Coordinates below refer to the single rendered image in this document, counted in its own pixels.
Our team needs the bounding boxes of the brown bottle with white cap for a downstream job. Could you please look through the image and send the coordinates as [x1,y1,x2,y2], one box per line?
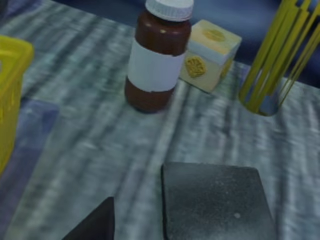
[124,0,195,114]

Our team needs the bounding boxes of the cream cube with yellow emblem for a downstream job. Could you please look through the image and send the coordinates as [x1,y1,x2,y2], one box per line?
[179,19,243,95]

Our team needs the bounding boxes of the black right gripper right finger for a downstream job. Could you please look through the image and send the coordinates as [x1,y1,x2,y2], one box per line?
[161,162,277,240]

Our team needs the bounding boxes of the yellow wire holder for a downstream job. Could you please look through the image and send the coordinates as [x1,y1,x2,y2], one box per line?
[238,0,320,117]

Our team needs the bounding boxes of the yellow plastic basket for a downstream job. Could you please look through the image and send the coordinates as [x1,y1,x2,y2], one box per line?
[0,35,35,176]

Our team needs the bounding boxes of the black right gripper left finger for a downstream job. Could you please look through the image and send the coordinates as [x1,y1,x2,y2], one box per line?
[61,196,116,240]

